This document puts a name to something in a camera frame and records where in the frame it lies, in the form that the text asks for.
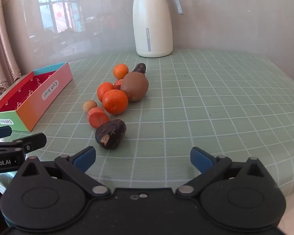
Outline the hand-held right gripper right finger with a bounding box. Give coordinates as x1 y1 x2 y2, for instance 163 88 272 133
176 146 273 198

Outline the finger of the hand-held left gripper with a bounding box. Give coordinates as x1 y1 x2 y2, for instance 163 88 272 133
0 133 47 155
0 125 13 141

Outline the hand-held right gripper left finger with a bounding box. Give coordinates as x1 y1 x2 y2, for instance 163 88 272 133
15 146 111 199

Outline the large dark purple fruit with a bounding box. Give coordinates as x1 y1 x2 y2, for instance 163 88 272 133
95 119 127 150

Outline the large carrot piece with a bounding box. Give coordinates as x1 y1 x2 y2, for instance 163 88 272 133
87 107 110 129

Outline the colourful cardboard box red inside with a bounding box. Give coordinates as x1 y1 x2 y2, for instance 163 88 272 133
0 62 73 133

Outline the tan longan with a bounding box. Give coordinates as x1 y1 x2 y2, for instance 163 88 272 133
83 100 98 114

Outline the large tangerine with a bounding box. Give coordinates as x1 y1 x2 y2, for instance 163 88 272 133
102 89 129 116

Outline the medium tangerine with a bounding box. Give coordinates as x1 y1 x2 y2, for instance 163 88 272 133
97 82 115 102

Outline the brown kiwi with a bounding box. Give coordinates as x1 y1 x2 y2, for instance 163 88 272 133
120 72 149 102

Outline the small tangerine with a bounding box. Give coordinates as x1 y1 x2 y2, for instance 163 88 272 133
113 64 129 79

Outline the small dark purple fruit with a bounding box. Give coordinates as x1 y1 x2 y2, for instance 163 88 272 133
132 63 147 75

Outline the green checked tablecloth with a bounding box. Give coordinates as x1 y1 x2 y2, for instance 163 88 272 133
0 48 294 199

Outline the beige lace curtain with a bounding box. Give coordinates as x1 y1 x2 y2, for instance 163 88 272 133
0 0 22 103

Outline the white thermos jug grey lid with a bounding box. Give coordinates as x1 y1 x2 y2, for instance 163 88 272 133
129 0 184 58

